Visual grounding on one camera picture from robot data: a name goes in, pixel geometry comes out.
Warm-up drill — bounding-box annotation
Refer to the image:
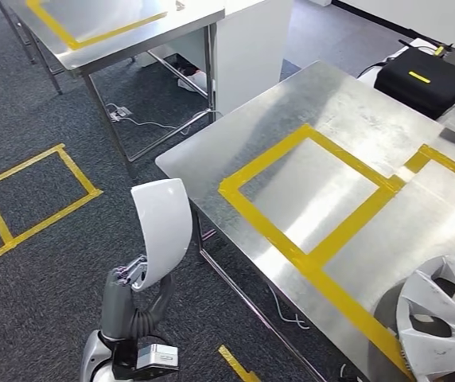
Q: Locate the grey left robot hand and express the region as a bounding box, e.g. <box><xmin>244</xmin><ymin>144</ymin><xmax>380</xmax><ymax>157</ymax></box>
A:
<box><xmin>101</xmin><ymin>255</ymin><xmax>177</xmax><ymax>341</ymax></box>

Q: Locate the white curved car part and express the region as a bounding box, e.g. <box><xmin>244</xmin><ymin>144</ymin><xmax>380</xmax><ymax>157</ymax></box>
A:
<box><xmin>131</xmin><ymin>177</ymin><xmax>193</xmax><ymax>293</ymax></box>

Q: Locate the steel workbench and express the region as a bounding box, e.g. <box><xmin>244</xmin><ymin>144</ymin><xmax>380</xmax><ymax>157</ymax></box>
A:
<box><xmin>155</xmin><ymin>60</ymin><xmax>455</xmax><ymax>382</ymax></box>

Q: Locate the yellow floor tape marking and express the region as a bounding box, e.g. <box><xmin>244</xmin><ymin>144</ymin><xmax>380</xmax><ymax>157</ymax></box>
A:
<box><xmin>218</xmin><ymin>345</ymin><xmax>263</xmax><ymax>382</ymax></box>
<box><xmin>0</xmin><ymin>143</ymin><xmax>104</xmax><ymax>259</ymax></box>

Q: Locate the grey power strip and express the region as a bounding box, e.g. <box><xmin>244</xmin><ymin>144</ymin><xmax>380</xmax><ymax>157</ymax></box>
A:
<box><xmin>108</xmin><ymin>104</ymin><xmax>133</xmax><ymax>123</ymax></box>

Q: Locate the small dark item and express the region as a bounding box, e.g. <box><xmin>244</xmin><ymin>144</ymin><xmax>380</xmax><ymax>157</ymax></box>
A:
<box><xmin>171</xmin><ymin>59</ymin><xmax>196</xmax><ymax>77</ymax></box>

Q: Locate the steel table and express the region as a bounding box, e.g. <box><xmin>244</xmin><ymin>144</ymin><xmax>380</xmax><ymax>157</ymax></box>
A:
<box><xmin>0</xmin><ymin>0</ymin><xmax>226</xmax><ymax>165</ymax></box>

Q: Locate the yellow tape rectangle marking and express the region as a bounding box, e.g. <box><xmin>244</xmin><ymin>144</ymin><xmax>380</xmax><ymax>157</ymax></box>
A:
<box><xmin>25</xmin><ymin>0</ymin><xmax>169</xmax><ymax>53</ymax></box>

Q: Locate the silver wheel hubcap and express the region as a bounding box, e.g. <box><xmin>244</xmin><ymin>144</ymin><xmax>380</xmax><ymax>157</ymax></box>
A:
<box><xmin>395</xmin><ymin>254</ymin><xmax>455</xmax><ymax>382</ymax></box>

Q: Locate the black case yellow label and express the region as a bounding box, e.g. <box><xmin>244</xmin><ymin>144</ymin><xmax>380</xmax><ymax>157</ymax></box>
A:
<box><xmin>374</xmin><ymin>47</ymin><xmax>455</xmax><ymax>121</ymax></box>

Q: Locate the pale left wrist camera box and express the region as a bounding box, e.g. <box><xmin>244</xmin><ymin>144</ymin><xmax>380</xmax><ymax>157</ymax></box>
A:
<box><xmin>136</xmin><ymin>343</ymin><xmax>180</xmax><ymax>372</ymax></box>

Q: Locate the white cable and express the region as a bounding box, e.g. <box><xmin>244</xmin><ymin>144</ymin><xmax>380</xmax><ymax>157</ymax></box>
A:
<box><xmin>106</xmin><ymin>103</ymin><xmax>225</xmax><ymax>138</ymax></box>
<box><xmin>267</xmin><ymin>284</ymin><xmax>309</xmax><ymax>332</ymax></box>

